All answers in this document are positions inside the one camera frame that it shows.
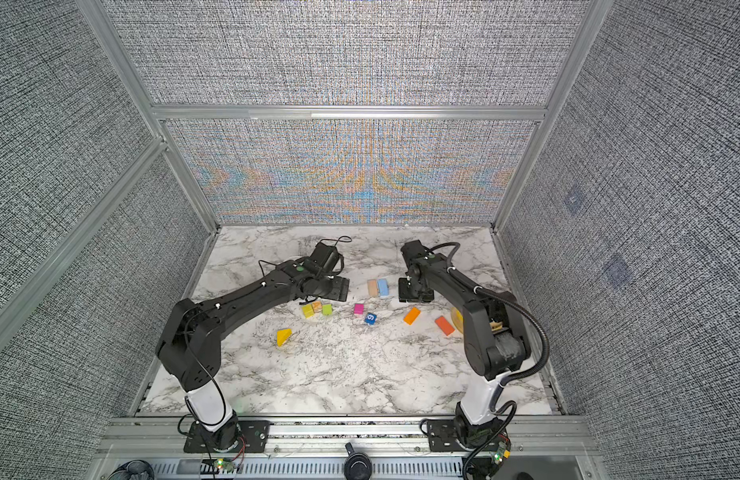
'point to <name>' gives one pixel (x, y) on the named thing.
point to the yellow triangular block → (282, 336)
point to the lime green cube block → (327, 309)
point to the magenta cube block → (359, 308)
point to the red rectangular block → (444, 325)
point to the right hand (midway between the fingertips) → (409, 295)
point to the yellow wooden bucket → (458, 319)
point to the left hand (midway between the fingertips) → (337, 288)
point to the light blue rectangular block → (383, 287)
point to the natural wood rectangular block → (372, 287)
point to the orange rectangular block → (411, 316)
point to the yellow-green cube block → (308, 310)
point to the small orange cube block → (317, 305)
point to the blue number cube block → (370, 318)
